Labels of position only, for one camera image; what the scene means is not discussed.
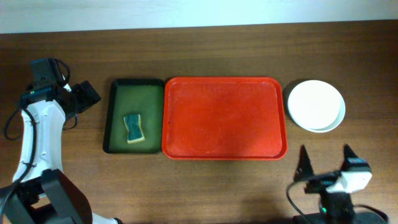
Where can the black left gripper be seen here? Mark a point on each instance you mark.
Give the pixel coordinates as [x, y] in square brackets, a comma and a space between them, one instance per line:
[86, 95]

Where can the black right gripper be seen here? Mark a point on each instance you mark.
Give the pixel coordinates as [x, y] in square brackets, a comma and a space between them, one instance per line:
[315, 182]

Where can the light green plate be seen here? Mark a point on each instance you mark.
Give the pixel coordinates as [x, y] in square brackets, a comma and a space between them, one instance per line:
[339, 118]

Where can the cream white plate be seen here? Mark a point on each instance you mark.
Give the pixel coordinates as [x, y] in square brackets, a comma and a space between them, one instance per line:
[313, 103]

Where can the yellow green scrub sponge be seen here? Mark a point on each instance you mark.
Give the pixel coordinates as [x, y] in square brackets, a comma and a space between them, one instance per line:
[134, 129]

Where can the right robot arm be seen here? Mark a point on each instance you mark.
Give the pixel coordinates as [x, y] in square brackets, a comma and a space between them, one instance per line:
[337, 208]

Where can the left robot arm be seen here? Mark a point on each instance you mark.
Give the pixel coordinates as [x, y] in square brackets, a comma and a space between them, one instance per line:
[40, 192]

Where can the dark green water tray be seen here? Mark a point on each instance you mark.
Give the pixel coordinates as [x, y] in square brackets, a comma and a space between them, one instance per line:
[144, 97]

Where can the red plastic tray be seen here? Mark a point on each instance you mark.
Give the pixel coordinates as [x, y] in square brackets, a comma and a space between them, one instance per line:
[224, 118]

